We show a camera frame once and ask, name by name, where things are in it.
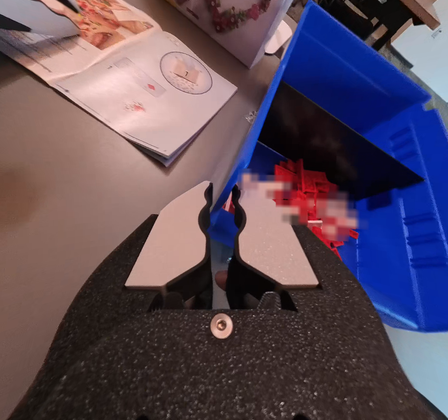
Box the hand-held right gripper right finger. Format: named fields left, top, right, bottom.
left=232, top=185, right=320, bottom=290

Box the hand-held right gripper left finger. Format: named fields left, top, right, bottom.
left=124, top=180, right=214, bottom=292

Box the blue plastic bin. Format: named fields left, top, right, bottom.
left=206, top=0, right=448, bottom=334

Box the pile of dark red pieces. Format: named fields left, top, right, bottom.
left=272, top=158, right=361, bottom=254

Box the black bin divider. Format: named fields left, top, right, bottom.
left=256, top=81, right=426, bottom=201

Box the flower print instruction booklet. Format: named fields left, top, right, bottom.
left=0, top=0, right=239, bottom=168

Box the yellow cardboard box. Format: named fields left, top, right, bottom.
left=139, top=0, right=309, bottom=70

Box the black office chair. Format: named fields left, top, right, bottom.
left=318, top=0, right=412, bottom=44

